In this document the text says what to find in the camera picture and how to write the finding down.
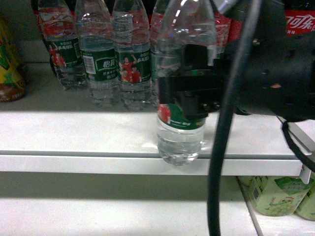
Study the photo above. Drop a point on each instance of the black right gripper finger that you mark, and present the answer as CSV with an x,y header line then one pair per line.
x,y
196,60
196,96

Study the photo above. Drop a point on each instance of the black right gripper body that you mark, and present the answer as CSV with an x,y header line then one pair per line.
x,y
278,78

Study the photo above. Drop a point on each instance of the clear water bottle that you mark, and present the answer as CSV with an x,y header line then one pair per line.
x,y
185,22

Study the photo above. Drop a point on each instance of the green tea bottle lower shelf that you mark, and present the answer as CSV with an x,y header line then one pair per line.
x,y
275,196

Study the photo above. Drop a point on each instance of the cola bottle barcode label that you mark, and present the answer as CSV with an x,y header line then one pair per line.
x,y
227,30

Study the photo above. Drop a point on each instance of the yellow juice bottle left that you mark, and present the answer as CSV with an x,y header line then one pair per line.
x,y
12,76

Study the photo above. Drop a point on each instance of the right water bottle green label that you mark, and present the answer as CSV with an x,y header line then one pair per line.
x,y
156,22

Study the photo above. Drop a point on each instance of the water bottle green label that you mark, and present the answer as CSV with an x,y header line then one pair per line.
x,y
156,22
94,30

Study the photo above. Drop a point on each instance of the white metal shelf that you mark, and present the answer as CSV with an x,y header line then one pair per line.
x,y
53,130

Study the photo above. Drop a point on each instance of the cola bottle red logo label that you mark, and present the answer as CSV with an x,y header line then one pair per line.
x,y
300,16

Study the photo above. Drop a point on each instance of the far left water bottle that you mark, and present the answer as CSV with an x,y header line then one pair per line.
x,y
57,25

